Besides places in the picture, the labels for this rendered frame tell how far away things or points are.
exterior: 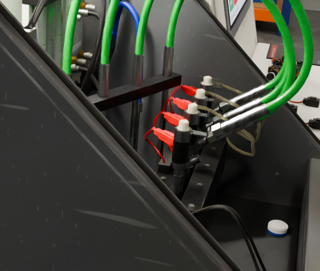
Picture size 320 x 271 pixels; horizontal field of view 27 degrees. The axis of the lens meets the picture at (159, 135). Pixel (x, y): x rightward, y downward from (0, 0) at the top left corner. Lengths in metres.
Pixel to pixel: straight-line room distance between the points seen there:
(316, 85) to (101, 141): 1.10
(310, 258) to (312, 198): 0.20
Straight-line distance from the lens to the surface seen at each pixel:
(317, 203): 1.24
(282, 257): 1.29
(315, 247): 1.11
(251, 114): 1.05
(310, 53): 1.02
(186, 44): 1.37
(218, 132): 1.07
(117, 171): 0.74
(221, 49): 1.36
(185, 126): 1.07
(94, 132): 0.73
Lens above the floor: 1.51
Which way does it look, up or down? 23 degrees down
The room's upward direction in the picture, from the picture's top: 5 degrees clockwise
